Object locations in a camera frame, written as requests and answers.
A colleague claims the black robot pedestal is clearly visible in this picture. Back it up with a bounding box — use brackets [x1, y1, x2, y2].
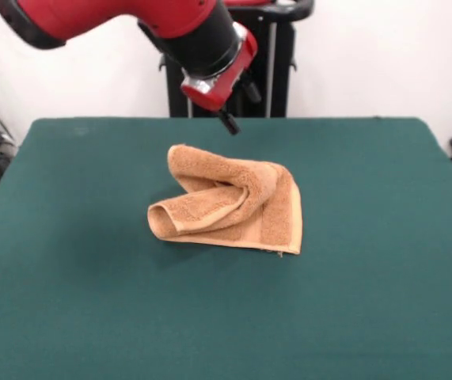
[158, 0, 314, 119]

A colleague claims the dark green table cloth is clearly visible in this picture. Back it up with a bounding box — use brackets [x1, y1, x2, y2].
[0, 116, 452, 380]

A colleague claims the tan terry towel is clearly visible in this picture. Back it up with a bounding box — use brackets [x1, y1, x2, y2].
[146, 143, 302, 256]

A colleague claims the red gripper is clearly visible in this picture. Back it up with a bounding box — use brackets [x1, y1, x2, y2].
[180, 22, 262, 136]

